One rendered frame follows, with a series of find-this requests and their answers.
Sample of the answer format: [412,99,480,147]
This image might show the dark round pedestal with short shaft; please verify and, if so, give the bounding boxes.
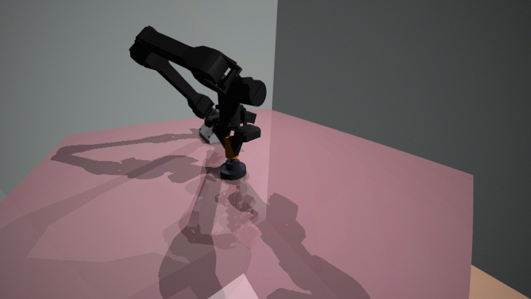
[220,159,246,181]

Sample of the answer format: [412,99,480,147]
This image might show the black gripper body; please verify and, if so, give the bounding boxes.
[204,102,261,142]

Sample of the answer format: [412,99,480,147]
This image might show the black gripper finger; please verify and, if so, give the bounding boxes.
[212,129,231,149]
[228,135,243,156]

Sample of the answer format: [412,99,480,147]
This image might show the orange knob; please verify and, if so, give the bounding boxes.
[224,136,239,159]

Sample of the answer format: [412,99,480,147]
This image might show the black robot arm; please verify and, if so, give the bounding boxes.
[130,26,267,120]

